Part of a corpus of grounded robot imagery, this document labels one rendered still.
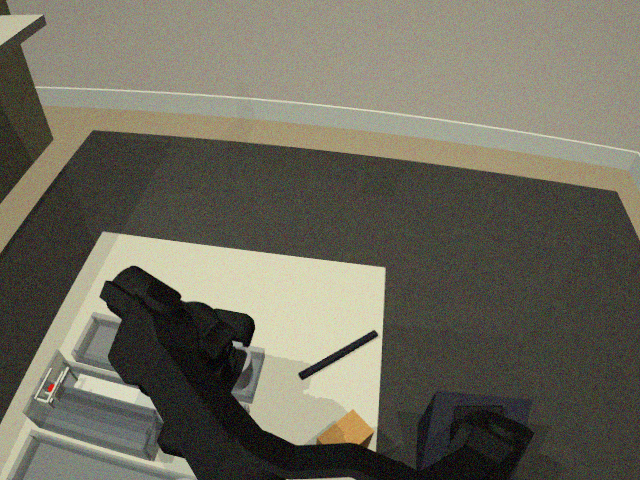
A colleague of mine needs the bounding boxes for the brown block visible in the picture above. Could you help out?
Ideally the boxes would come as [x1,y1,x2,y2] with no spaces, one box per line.
[316,410,374,448]

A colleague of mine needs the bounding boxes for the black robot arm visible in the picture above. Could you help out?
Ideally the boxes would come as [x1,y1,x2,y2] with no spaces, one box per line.
[99,266,534,480]

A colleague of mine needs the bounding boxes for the dark grey flat bar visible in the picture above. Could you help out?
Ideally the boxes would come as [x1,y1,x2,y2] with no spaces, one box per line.
[298,330,378,380]

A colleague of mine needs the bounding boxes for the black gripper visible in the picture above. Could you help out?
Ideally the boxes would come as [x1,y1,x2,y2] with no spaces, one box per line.
[157,309,255,458]

